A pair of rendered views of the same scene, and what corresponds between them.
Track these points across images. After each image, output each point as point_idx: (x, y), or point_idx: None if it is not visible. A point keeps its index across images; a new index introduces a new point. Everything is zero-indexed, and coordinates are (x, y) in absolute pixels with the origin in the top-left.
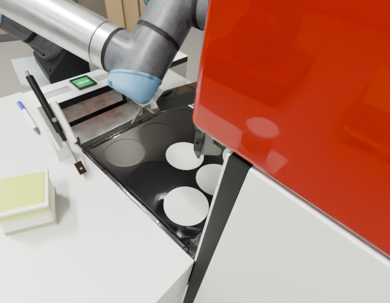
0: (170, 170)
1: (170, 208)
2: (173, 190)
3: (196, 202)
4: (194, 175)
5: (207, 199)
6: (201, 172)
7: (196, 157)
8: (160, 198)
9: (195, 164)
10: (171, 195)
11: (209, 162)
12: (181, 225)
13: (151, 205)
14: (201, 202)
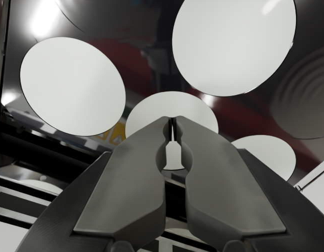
0: (156, 14)
1: (44, 61)
2: (94, 49)
3: (92, 110)
4: (162, 88)
5: (109, 130)
6: (180, 101)
7: (229, 76)
8: (54, 25)
9: (203, 81)
10: (78, 49)
11: (219, 113)
12: (23, 97)
13: (21, 9)
14: (96, 121)
